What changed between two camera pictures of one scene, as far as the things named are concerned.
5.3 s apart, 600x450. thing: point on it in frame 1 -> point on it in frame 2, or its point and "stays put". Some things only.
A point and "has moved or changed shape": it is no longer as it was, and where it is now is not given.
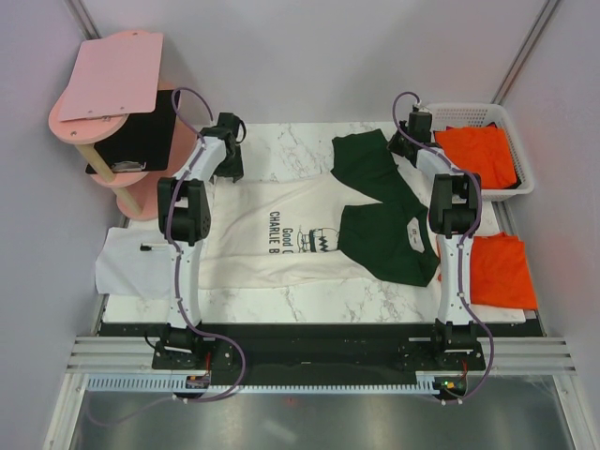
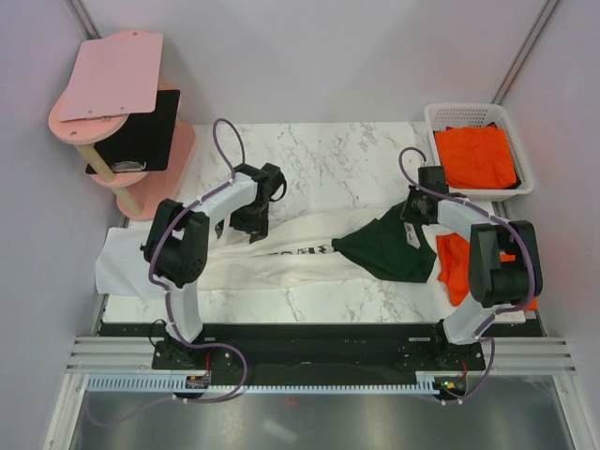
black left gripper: (234, 172) -> (257, 229)
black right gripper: (393, 146) -> (407, 214)
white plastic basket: (456, 114) stays put
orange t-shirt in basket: (482, 150) stays put
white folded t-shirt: (135, 262) stays put
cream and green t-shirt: (367, 220) has moved or changed shape
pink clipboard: (113, 76) stays put
